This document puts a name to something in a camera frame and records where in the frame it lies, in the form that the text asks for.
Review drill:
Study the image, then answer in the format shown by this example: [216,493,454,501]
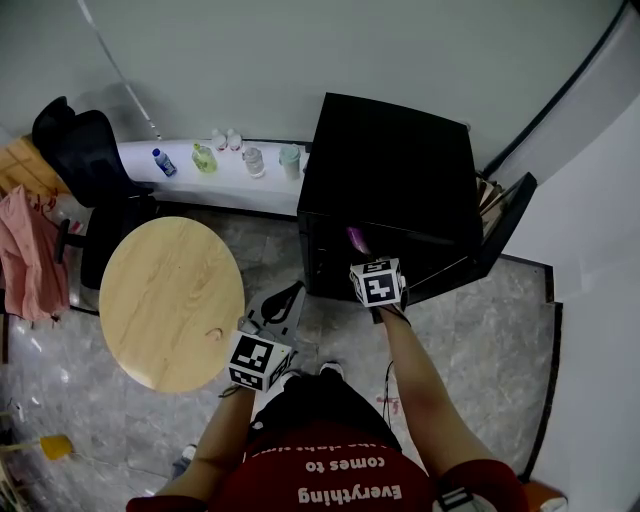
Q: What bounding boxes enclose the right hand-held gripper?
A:
[348,256,411,310]

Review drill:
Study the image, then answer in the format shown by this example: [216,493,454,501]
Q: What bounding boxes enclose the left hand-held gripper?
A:
[228,279,308,395]

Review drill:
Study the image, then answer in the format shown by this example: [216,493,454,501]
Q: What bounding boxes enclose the purple eggplant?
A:
[345,225,374,257]

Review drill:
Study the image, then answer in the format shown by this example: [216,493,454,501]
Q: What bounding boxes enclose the black mini fridge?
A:
[296,91,539,307]

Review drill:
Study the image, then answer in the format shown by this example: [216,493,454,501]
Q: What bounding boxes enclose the person's right forearm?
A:
[373,303,497,482]

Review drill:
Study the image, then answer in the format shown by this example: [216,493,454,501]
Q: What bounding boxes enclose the person's left forearm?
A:
[154,383,257,502]

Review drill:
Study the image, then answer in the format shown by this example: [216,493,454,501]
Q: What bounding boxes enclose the black wrist band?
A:
[369,301,413,327]

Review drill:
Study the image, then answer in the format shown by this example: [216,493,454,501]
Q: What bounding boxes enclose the person's black shorts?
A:
[248,371,402,452]

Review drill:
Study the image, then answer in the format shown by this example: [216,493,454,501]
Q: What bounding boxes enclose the round wooden table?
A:
[98,215,247,395]

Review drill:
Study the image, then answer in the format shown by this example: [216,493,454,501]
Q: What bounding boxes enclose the white low ledge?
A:
[114,139,314,218]

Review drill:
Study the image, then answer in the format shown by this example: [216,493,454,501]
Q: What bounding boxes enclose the pale green cup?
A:
[277,143,303,182]

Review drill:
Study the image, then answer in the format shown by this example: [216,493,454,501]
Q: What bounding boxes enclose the brown cardboard pieces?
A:
[474,171,517,237]

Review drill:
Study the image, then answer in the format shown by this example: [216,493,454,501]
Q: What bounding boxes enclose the clear plastic bottle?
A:
[241,145,267,179]

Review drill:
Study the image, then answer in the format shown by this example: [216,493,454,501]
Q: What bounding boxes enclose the green liquid bottle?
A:
[190,142,219,175]

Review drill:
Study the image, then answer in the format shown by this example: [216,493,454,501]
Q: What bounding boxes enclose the person's red shirt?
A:
[124,418,532,512]

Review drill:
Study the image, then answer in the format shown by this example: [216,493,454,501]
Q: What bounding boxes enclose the blue label bottle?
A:
[151,147,178,178]

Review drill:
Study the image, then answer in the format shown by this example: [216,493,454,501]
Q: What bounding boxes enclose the large clear water jug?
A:
[49,199,89,237]

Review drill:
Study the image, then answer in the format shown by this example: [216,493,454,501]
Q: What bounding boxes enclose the black office chair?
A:
[31,95,162,292]

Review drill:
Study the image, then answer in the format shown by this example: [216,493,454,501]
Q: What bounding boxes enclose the pink cloth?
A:
[0,184,72,322]

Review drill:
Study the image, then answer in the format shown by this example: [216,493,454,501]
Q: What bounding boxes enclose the orange cushion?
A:
[524,479,569,512]

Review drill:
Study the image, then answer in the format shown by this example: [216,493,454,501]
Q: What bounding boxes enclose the yellow dustpan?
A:
[39,434,74,462]

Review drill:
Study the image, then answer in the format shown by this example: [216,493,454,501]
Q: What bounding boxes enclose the wooden board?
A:
[0,135,69,197]

